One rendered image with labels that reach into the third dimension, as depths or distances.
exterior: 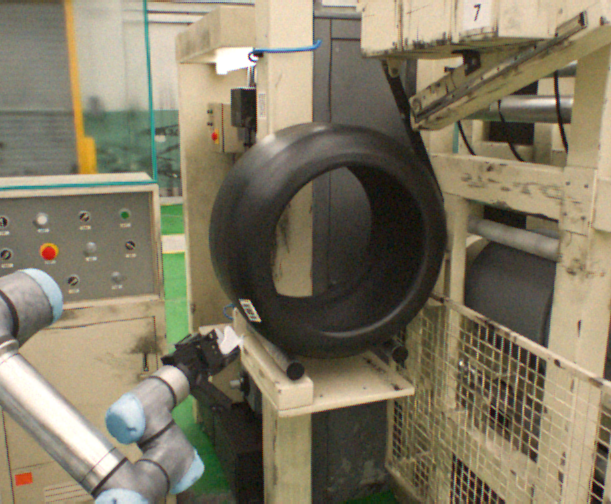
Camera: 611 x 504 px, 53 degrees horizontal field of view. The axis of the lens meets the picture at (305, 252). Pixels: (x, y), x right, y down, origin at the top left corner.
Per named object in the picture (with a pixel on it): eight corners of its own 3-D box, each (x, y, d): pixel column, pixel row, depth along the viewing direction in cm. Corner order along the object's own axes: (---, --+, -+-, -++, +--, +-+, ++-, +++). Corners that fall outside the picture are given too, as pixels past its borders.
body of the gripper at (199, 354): (217, 326, 123) (179, 355, 113) (233, 364, 125) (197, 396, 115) (191, 331, 127) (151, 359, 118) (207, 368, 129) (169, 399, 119)
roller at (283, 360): (248, 315, 175) (264, 315, 177) (247, 330, 176) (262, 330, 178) (288, 363, 143) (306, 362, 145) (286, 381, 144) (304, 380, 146)
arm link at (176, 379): (183, 409, 111) (153, 412, 116) (198, 396, 115) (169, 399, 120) (166, 373, 110) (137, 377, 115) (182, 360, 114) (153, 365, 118)
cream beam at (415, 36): (358, 59, 170) (359, 2, 167) (436, 61, 178) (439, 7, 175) (495, 38, 115) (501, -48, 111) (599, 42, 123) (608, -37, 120)
